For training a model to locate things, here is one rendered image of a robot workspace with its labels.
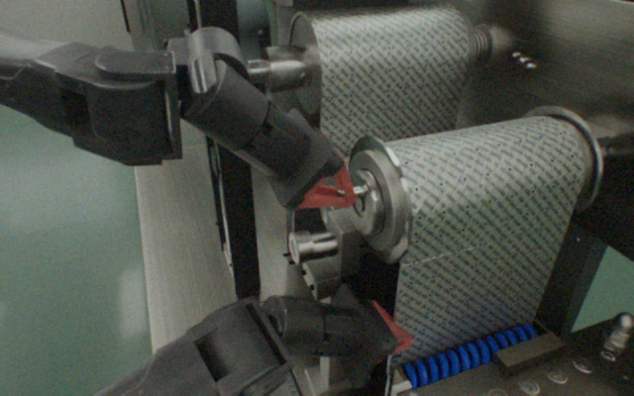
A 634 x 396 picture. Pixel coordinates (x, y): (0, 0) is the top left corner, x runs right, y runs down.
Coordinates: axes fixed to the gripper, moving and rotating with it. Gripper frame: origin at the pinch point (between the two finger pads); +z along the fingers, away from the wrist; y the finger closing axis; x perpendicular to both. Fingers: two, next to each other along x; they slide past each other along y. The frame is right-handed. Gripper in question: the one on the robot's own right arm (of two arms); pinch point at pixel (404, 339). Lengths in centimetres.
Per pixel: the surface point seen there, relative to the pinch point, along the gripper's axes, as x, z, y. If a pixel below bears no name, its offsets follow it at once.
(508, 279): 11.9, 9.7, 0.3
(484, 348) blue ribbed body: 2.5, 10.9, 2.8
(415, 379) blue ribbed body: -3.1, 1.7, 3.3
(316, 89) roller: 20.0, -13.2, -26.6
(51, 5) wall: -87, -65, -556
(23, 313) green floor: -140, -28, -150
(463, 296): 8.0, 4.1, 0.3
